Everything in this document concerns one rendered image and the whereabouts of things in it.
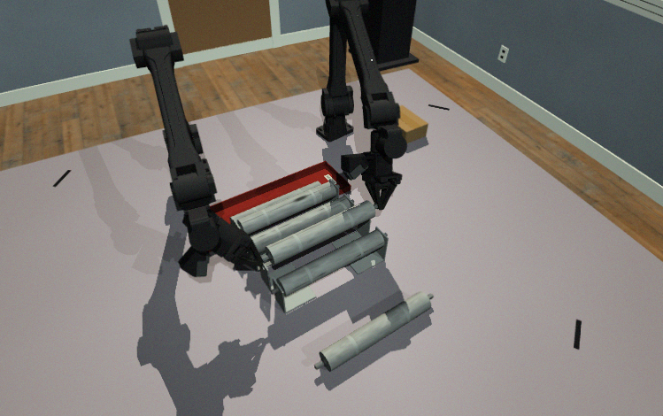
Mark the red scrap tray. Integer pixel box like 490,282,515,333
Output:
210,161,351,224

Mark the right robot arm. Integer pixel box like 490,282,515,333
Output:
129,25,232,277

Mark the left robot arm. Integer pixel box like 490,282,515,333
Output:
316,0,407,181

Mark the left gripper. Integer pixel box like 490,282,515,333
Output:
361,158,402,210

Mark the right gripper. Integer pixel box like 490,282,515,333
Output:
216,217,264,266

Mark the brown cardboard box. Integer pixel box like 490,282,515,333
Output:
398,105,428,143

